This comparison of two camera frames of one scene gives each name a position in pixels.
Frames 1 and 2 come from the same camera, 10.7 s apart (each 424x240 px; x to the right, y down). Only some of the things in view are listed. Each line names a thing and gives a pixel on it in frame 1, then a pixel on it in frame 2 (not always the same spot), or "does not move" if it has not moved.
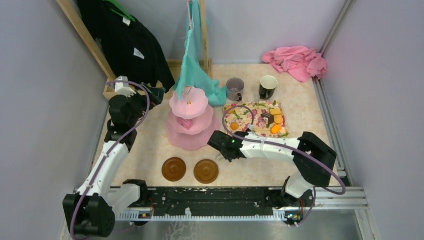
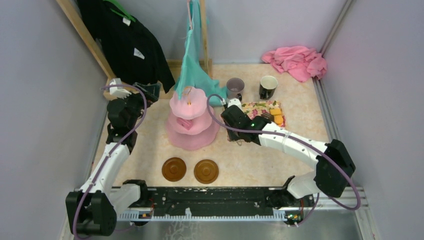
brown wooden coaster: x=206 y=171 does not move
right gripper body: x=226 y=157 -> x=234 y=136
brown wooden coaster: x=174 y=169 does not move
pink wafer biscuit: x=187 y=123 does not move
